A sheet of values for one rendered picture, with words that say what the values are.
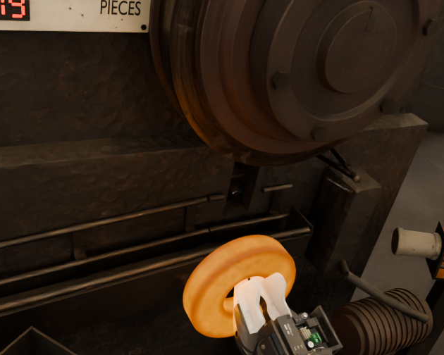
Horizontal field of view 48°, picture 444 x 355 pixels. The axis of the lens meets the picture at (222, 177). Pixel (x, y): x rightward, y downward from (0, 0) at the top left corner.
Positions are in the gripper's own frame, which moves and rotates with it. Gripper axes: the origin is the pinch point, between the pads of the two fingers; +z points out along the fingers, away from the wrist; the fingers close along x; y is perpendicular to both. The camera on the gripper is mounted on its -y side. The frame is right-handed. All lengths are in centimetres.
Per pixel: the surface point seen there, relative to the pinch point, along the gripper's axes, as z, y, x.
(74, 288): 13.7, -20.1, 17.3
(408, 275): 25, -94, -127
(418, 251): 5, -19, -53
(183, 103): 22.4, 10.5, 3.2
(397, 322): -4, -32, -50
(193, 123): 21.5, 7.3, 1.2
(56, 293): 13.6, -20.3, 20.1
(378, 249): 42, -99, -126
